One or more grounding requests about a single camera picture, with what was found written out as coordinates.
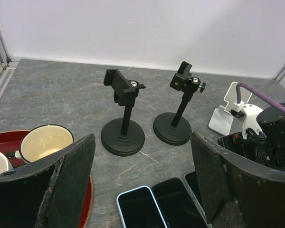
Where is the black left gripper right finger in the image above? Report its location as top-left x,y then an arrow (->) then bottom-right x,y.
190,133 -> 285,228

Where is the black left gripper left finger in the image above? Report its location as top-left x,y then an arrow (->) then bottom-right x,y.
0,133 -> 96,228

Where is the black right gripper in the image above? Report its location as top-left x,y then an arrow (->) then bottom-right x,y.
218,132 -> 254,160

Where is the light blue phone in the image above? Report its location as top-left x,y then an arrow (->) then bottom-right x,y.
116,186 -> 167,228

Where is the black round phone stand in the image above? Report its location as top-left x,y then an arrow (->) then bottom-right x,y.
101,69 -> 146,157

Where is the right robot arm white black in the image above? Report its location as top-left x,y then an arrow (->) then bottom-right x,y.
218,104 -> 285,171

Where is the white phone stand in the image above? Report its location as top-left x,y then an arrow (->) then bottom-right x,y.
208,82 -> 252,136

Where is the beige mug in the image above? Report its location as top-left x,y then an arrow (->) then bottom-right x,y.
11,124 -> 74,163

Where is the red round tray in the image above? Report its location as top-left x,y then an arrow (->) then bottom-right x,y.
0,130 -> 94,228

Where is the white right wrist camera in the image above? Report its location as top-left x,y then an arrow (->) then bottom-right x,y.
231,101 -> 263,140

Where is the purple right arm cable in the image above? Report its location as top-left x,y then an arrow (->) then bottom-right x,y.
235,82 -> 285,119

